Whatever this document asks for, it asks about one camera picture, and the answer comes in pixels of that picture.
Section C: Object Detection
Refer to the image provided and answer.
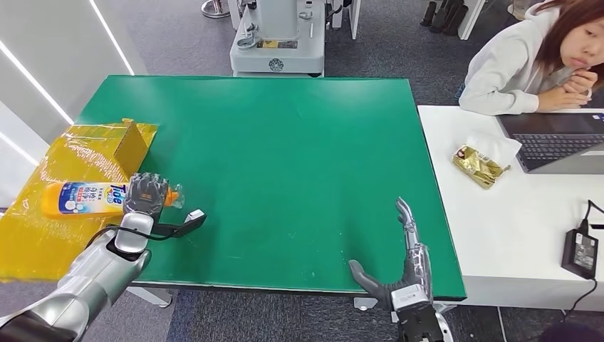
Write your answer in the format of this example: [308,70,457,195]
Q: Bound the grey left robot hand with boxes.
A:
[123,172,170,223]

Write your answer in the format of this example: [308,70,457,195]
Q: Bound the person's left hand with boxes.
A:
[563,69,600,95]

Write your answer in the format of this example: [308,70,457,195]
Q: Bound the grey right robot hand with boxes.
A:
[348,197,434,313]

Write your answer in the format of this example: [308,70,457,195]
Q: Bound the person's right hand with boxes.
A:
[536,87,593,113]

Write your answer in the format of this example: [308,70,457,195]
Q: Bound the orange detergent bottle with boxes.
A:
[41,181,185,219]

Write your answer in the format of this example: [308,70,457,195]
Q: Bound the grey laptop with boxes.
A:
[496,110,604,175]

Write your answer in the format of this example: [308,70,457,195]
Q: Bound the person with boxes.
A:
[458,0,604,117]

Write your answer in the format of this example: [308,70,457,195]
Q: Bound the white tissue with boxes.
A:
[464,131,524,168]

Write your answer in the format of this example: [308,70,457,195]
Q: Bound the yellow taped cardboard box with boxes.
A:
[0,118,160,283]

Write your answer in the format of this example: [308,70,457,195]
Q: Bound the gold snack packet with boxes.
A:
[452,145,512,191]

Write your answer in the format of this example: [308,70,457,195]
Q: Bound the white furniture leg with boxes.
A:
[457,0,487,41]

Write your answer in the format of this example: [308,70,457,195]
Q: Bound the black power adapter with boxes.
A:
[561,229,600,281]

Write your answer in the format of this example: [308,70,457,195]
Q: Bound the silver round chair base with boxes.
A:
[201,0,232,20]

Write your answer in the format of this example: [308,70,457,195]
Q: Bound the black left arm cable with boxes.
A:
[85,225,172,249]

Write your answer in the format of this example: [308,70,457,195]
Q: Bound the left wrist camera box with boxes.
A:
[152,209,207,239]

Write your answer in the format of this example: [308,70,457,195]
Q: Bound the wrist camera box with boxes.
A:
[390,284,445,342]
[152,209,207,239]

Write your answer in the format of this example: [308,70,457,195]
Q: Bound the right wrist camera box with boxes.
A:
[390,284,445,342]

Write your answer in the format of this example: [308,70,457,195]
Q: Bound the black adapter cable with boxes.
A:
[560,199,604,323]

